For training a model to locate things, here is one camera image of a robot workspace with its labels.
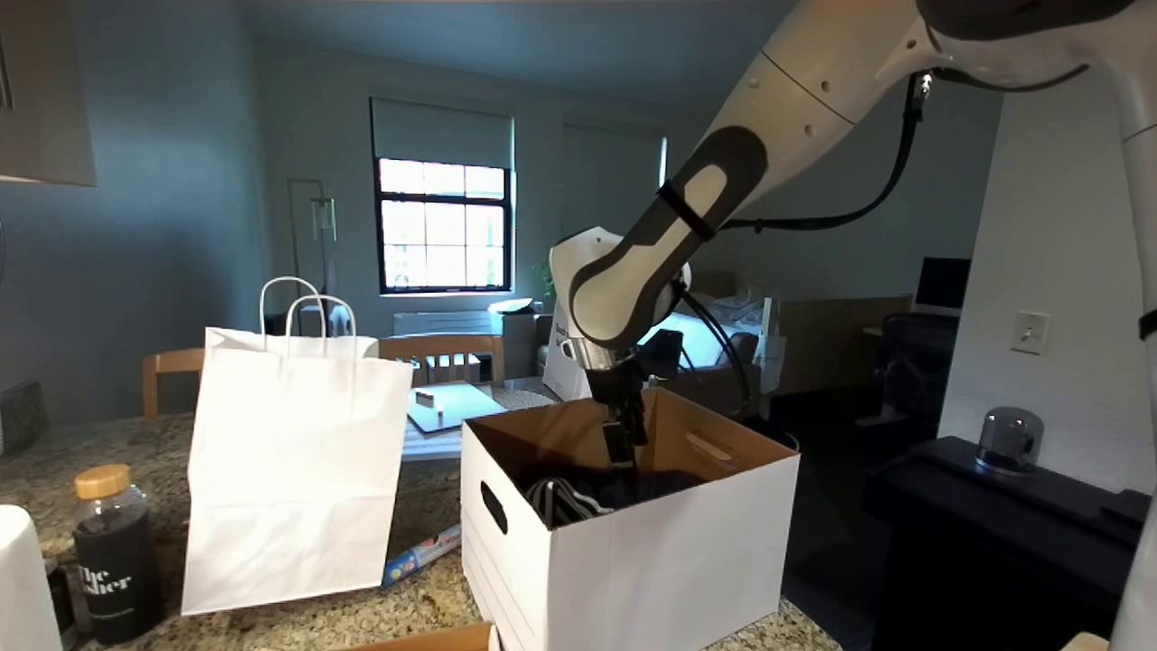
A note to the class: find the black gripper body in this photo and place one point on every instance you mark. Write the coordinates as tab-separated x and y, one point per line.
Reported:
618	404

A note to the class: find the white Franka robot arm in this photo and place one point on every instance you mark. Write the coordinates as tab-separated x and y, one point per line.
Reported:
746	157

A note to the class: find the white cardboard box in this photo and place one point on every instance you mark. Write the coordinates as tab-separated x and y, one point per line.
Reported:
653	567

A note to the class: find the dark white-striped Adidas jacket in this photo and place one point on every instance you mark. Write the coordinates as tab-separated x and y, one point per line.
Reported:
571	497

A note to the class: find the grey sofa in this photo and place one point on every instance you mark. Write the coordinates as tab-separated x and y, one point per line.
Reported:
734	327

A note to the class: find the pale blue flat tray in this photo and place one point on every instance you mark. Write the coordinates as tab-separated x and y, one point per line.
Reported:
452	406

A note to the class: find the wooden chair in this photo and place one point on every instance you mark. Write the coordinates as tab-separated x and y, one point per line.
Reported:
168	367
446	354

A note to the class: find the white radiator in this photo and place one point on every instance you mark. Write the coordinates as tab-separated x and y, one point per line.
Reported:
446	324

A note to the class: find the black-framed window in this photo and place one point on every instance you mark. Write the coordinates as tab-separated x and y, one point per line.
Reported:
441	231

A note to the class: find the dark desk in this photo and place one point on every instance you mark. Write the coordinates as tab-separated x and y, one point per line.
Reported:
907	365

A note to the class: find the grey roller blind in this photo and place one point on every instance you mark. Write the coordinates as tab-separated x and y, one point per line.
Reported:
441	131

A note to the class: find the white paper bag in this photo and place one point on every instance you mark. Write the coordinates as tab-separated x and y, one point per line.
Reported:
289	483

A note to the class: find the open laptop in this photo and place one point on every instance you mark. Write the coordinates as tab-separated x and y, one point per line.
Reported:
941	287

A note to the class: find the glass dome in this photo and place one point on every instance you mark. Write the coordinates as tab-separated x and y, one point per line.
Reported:
1011	439

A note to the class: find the black cabinet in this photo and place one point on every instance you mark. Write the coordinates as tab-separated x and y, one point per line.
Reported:
989	555

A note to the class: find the dark jar with cork lid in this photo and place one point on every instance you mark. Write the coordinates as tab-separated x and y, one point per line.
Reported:
110	567

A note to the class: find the white light switch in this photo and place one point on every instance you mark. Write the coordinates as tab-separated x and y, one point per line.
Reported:
1026	336

